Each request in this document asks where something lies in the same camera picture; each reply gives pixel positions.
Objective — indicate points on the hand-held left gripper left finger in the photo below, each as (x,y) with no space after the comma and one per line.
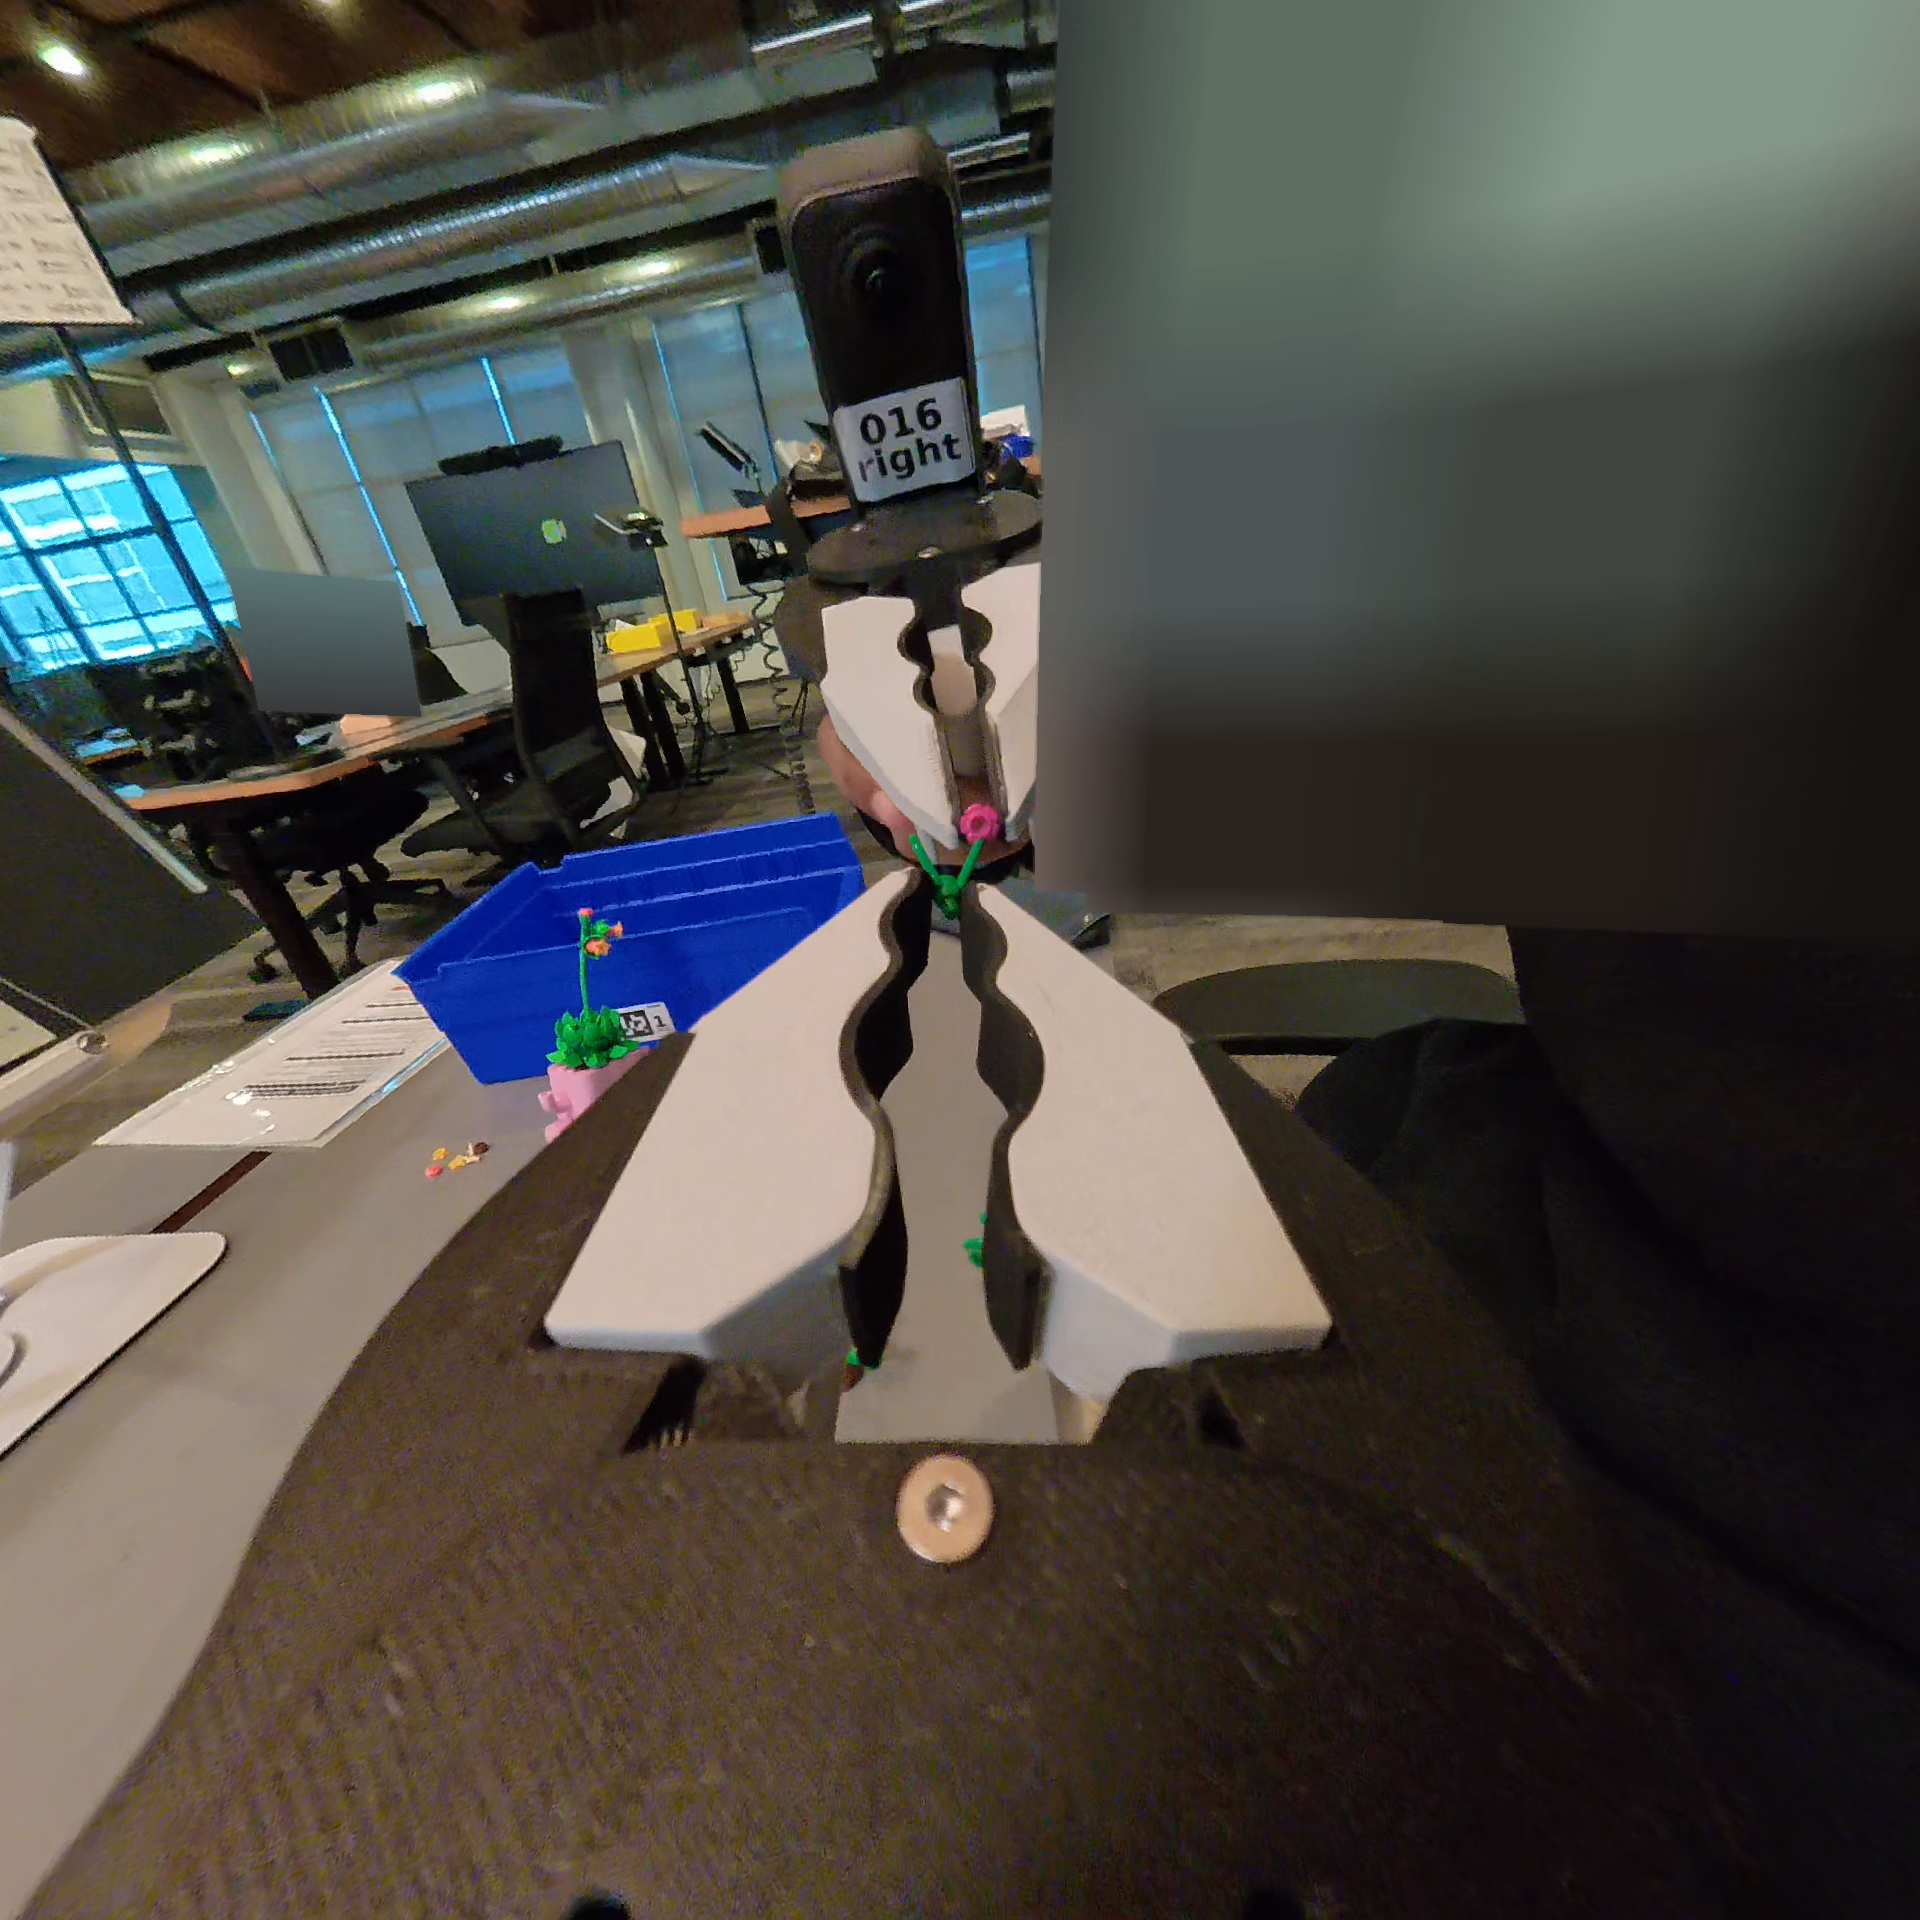
(721,1201)

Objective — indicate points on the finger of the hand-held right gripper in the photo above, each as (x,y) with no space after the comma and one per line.
(879,690)
(1013,675)

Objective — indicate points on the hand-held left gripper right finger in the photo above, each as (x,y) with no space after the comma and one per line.
(1154,1201)

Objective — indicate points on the pink toy flower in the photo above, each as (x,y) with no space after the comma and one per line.
(979,821)

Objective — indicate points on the person's right hand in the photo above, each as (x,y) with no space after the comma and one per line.
(852,789)

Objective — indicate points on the desk with yellow box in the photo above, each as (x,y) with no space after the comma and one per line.
(721,630)

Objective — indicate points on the pink toy flower pot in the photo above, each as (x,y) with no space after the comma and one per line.
(578,1089)

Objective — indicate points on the wooden edged standing desk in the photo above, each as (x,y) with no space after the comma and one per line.
(734,520)

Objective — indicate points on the yellow box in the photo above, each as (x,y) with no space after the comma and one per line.
(649,633)

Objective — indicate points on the small orange toy pieces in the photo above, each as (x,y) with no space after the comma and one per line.
(458,1161)

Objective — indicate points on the blue plastic bin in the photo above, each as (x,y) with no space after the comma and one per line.
(660,915)

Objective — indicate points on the large black monitor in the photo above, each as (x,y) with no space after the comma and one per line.
(510,524)

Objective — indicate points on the laminated printed paper sheet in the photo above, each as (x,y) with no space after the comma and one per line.
(284,1059)

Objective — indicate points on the person's black sweater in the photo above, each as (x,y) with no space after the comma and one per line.
(1650,1201)

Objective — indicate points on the wooden edged office desk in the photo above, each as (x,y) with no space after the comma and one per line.
(301,772)

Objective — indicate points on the white monitor stand base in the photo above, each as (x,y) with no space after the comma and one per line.
(104,1290)

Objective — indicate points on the dark grey panel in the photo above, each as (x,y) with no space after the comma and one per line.
(91,885)

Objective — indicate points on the hanging printed paper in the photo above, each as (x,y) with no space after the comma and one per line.
(52,224)

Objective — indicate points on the silver ventilation duct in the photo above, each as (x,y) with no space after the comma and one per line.
(450,211)

